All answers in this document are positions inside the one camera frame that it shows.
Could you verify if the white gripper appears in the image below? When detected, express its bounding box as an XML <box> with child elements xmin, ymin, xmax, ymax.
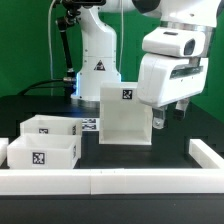
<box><xmin>137</xmin><ymin>54</ymin><xmax>208</xmax><ymax>129</ymax></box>

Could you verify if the white drawer cabinet frame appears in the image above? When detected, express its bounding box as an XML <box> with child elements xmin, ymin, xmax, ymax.
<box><xmin>99</xmin><ymin>82</ymin><xmax>152</xmax><ymax>145</ymax></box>

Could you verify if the white drawer box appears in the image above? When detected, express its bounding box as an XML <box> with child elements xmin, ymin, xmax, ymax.
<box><xmin>20</xmin><ymin>115</ymin><xmax>82</xmax><ymax>135</ymax></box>
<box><xmin>7</xmin><ymin>134</ymin><xmax>81</xmax><ymax>169</ymax></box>

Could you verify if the white front drawer box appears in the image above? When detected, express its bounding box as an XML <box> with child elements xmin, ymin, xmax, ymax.
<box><xmin>7</xmin><ymin>134</ymin><xmax>81</xmax><ymax>169</ymax></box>

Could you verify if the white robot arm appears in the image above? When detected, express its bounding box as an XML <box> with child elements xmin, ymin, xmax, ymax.
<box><xmin>62</xmin><ymin>0</ymin><xmax>224</xmax><ymax>129</ymax></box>

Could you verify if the marker tag sheet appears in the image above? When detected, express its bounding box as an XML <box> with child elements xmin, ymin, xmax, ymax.
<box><xmin>82</xmin><ymin>118</ymin><xmax>99</xmax><ymax>131</ymax></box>

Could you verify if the white right border rail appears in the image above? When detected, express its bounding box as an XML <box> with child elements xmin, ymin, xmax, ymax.
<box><xmin>189</xmin><ymin>139</ymin><xmax>224</xmax><ymax>169</ymax></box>

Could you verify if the white border rail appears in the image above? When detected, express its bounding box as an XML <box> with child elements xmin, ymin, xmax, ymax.
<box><xmin>189</xmin><ymin>139</ymin><xmax>224</xmax><ymax>169</ymax></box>
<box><xmin>0</xmin><ymin>138</ymin><xmax>9</xmax><ymax>166</ymax></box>
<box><xmin>0</xmin><ymin>169</ymin><xmax>224</xmax><ymax>196</ymax></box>

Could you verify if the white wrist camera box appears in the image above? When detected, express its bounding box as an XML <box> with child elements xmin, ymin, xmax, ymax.
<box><xmin>142</xmin><ymin>27</ymin><xmax>205</xmax><ymax>58</ymax></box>

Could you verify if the white cable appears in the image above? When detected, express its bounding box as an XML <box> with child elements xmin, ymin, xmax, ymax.
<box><xmin>47</xmin><ymin>0</ymin><xmax>58</xmax><ymax>81</ymax></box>

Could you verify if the white front border rail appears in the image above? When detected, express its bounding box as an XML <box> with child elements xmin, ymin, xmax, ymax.
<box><xmin>0</xmin><ymin>169</ymin><xmax>224</xmax><ymax>196</ymax></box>

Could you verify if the black base cable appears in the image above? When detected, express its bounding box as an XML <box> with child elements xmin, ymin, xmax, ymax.
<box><xmin>17</xmin><ymin>78</ymin><xmax>68</xmax><ymax>97</ymax></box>

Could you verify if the white left border rail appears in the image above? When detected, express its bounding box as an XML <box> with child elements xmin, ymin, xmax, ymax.
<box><xmin>0</xmin><ymin>138</ymin><xmax>9</xmax><ymax>166</ymax></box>

